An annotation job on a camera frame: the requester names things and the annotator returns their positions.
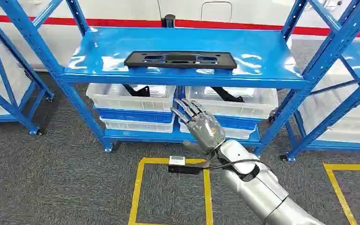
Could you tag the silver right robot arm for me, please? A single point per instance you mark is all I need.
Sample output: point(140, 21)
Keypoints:
point(260, 192)

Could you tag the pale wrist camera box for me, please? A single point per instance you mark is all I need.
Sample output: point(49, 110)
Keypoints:
point(177, 161)

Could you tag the black angled plastic part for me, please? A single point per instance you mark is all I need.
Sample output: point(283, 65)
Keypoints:
point(139, 91)
point(226, 94)

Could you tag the black post with antenna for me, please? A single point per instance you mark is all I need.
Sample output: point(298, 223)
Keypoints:
point(168, 21)

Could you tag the black plastic car panel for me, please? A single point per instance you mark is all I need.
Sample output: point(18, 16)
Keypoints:
point(136, 60)

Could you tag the blue metal shelf rack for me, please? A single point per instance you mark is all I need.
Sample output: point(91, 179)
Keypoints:
point(12, 108)
point(298, 149)
point(173, 42)

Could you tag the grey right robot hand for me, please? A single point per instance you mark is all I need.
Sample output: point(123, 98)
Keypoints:
point(206, 129)

